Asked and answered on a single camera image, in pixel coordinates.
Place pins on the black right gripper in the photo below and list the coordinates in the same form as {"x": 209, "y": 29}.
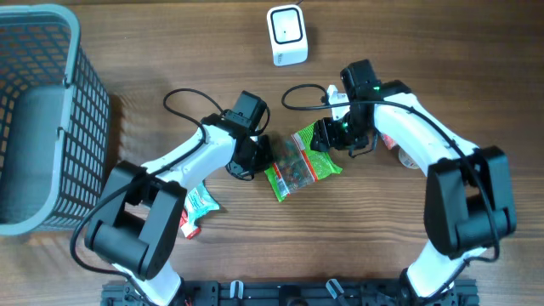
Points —
{"x": 325, "y": 136}

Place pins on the green gummy candy bag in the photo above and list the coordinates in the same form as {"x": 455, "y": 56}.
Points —
{"x": 296, "y": 165}

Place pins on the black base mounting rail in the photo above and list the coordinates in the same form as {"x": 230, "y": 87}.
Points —
{"x": 366, "y": 293}

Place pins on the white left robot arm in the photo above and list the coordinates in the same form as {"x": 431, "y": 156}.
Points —
{"x": 136, "y": 221}

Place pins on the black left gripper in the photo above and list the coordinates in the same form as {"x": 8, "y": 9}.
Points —
{"x": 258, "y": 154}

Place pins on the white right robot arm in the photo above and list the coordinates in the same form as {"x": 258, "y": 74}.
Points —
{"x": 468, "y": 205}

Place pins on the small red white packet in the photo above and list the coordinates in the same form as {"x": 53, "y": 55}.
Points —
{"x": 388, "y": 141}

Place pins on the white barcode scanner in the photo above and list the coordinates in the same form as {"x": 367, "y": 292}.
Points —
{"x": 287, "y": 34}

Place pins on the green lid spice jar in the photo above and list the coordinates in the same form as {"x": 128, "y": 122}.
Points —
{"x": 406, "y": 160}

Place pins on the grey plastic mesh basket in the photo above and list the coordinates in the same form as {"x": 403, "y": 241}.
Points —
{"x": 55, "y": 121}

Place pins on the mint green wipes pouch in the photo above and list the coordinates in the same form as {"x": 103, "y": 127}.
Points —
{"x": 199, "y": 202}

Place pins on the red snack bar wrapper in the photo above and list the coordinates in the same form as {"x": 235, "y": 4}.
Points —
{"x": 188, "y": 229}

